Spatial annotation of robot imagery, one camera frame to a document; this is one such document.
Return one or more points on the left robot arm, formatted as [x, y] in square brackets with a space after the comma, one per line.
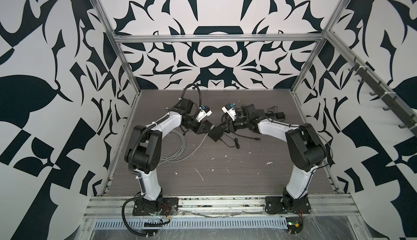
[143, 154]

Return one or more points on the front aluminium rail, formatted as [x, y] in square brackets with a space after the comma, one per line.
[240, 205]

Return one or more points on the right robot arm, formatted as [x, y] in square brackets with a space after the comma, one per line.
[307, 152]

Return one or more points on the wall hook rack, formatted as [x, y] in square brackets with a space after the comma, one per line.
[393, 101]

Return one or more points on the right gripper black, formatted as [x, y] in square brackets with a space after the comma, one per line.
[231, 126]

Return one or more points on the black wall power adapter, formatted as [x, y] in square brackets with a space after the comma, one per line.
[274, 114]

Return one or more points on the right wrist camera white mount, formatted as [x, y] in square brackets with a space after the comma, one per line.
[230, 110]

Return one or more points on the white slotted cable duct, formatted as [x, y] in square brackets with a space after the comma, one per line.
[212, 223]

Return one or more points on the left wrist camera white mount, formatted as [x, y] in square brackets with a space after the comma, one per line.
[204, 112]

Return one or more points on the aluminium frame crossbar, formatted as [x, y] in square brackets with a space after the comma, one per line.
[216, 38]

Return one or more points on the small black adapter with cable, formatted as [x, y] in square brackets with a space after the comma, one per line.
[234, 140]

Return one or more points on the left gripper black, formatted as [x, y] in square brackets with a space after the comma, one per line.
[200, 130]

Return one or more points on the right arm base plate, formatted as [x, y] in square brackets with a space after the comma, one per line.
[286, 204]

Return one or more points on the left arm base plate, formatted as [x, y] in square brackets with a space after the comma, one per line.
[163, 206]

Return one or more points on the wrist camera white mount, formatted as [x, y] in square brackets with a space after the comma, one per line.
[230, 110]
[204, 112]

